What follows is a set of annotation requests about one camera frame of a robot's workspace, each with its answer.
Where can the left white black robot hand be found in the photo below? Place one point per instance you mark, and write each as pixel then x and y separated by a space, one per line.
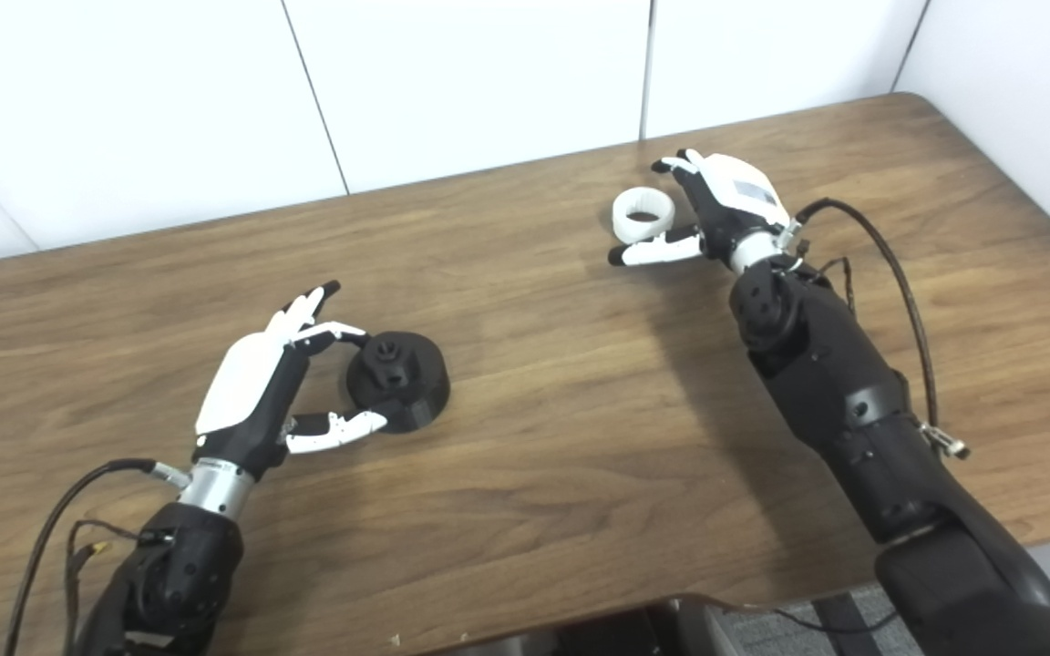
pixel 242 383

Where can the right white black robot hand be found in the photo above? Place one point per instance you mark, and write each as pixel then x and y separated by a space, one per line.
pixel 735 196

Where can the round black plastic part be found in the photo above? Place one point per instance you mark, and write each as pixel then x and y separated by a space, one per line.
pixel 420 392

